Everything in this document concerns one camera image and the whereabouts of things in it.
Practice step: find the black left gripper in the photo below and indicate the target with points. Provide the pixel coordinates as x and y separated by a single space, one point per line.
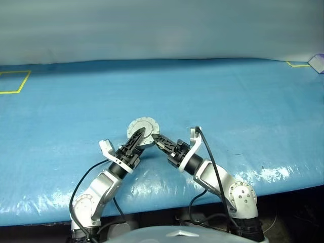
127 157

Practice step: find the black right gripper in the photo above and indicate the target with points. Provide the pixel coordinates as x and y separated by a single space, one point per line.
178 154

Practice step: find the silver motor housing copper windings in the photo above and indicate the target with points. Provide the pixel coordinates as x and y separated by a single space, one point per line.
146 144

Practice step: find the round grey metal flange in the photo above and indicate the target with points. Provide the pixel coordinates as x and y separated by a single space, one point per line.
141 124

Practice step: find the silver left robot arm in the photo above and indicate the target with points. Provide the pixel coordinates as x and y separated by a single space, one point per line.
101 184

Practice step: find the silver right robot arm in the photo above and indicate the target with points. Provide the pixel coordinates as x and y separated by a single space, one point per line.
215 174

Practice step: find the blue table cover sheet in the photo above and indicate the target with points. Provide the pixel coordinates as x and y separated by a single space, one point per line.
76 114

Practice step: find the grey robot torso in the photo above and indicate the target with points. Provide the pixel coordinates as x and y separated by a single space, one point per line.
164 238

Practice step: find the large yellow tape square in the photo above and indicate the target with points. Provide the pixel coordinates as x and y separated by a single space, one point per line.
24 81

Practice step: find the small yellow tape square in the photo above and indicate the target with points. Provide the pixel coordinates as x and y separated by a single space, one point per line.
298 65

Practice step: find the white purple box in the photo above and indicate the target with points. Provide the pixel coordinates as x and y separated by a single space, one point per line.
316 63

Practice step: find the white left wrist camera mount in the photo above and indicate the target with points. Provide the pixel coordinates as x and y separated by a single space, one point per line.
106 148

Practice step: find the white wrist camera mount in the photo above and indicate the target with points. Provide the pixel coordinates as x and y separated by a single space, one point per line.
106 148
195 141

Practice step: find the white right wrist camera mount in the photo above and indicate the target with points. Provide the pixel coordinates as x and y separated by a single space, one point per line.
195 141

